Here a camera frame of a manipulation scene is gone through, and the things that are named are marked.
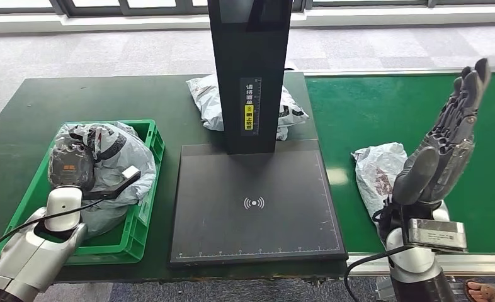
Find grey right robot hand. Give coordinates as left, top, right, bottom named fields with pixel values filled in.
left=391, top=57, right=492, bottom=207

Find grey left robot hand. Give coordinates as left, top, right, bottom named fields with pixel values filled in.
left=48, top=135, right=96, bottom=191

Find white poly parcel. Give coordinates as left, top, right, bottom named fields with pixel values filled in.
left=54, top=121, right=158, bottom=211
left=186, top=74, right=310, bottom=142

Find pale grey poly parcel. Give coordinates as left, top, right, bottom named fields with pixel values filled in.
left=351, top=142, right=409, bottom=228

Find green conveyor belt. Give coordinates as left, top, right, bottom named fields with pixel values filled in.
left=305, top=72, right=495, bottom=255

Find white poly parcel, red stripes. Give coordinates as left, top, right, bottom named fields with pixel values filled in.
left=186, top=74, right=310, bottom=142

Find black inbound scanning machine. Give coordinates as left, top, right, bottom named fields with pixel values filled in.
left=169, top=0, right=350, bottom=267

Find dark green table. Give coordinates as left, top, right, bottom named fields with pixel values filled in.
left=0, top=72, right=350, bottom=285

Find green plastic crate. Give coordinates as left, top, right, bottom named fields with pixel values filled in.
left=0, top=120, right=166, bottom=266

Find person's foot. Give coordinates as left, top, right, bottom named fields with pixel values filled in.
left=464, top=280, right=495, bottom=302

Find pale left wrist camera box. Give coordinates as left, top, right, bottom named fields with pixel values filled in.
left=82, top=165, right=142, bottom=201

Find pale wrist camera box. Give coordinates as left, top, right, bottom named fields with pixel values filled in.
left=406, top=218, right=469, bottom=254
left=82, top=165, right=142, bottom=201

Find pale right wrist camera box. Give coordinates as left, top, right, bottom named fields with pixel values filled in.
left=406, top=218, right=469, bottom=254

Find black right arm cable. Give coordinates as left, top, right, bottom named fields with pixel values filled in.
left=343, top=245, right=415, bottom=302

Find dark window frame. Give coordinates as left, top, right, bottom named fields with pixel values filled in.
left=0, top=0, right=495, bottom=18

